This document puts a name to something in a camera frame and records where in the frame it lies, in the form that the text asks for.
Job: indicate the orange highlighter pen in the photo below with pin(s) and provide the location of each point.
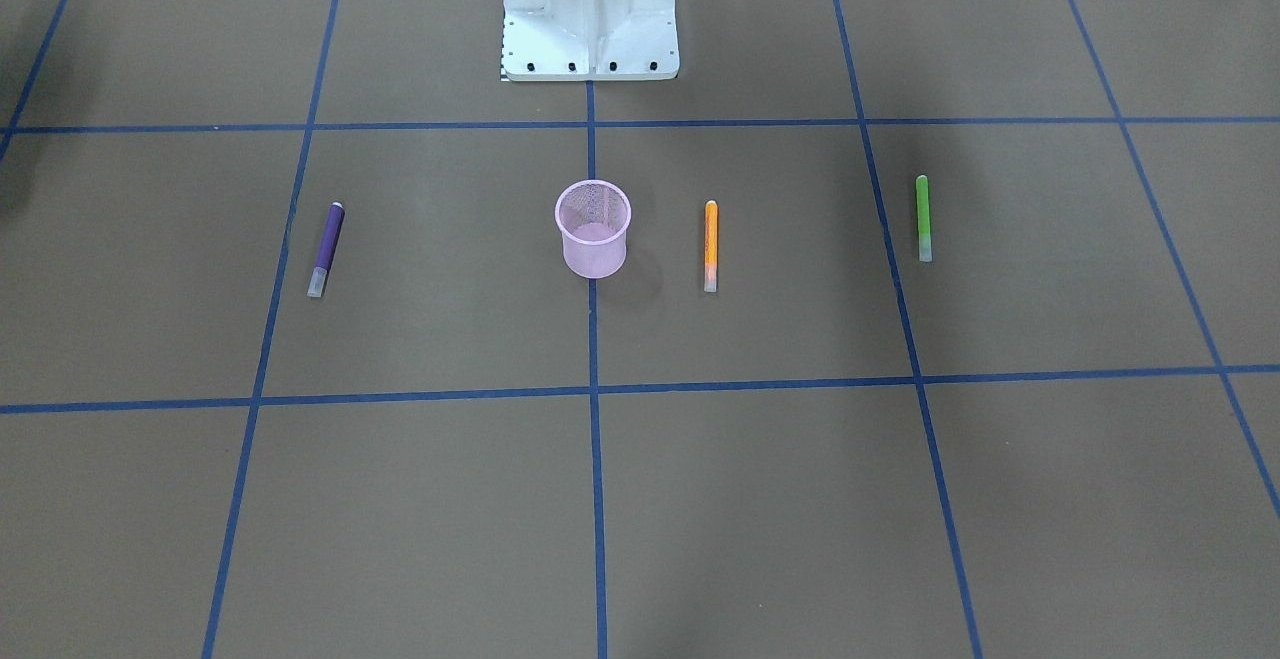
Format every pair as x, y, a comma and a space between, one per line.
710, 246

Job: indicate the green highlighter pen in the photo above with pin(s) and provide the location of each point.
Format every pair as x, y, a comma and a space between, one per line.
923, 219

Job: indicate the purple highlighter pen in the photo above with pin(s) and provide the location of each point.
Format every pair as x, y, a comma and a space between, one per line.
326, 250

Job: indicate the pink mesh pen holder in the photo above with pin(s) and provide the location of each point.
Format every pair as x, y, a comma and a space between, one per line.
592, 217

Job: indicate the brown paper table cover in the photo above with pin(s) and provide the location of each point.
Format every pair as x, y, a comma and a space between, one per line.
1056, 440

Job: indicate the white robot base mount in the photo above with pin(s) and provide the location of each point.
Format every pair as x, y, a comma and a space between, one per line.
589, 41

